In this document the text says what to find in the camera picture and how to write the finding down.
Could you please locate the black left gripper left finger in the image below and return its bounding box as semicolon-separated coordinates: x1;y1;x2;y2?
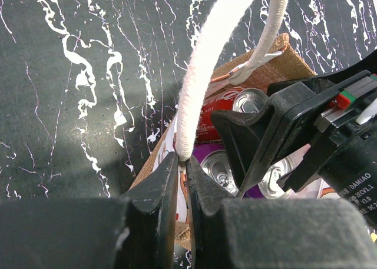
1;152;178;268

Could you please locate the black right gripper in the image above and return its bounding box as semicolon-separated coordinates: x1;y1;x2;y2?
216;52;376;228

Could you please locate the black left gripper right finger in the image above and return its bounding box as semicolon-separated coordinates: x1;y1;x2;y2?
186;157;371;268

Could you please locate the red cola can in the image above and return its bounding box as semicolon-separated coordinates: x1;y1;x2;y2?
196;87;268;144

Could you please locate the printed canvas tote bag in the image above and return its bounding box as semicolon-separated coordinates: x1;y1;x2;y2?
120;0;377;252

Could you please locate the purple soda can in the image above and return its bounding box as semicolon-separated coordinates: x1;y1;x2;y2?
243;155;303;200
193;143;239;196

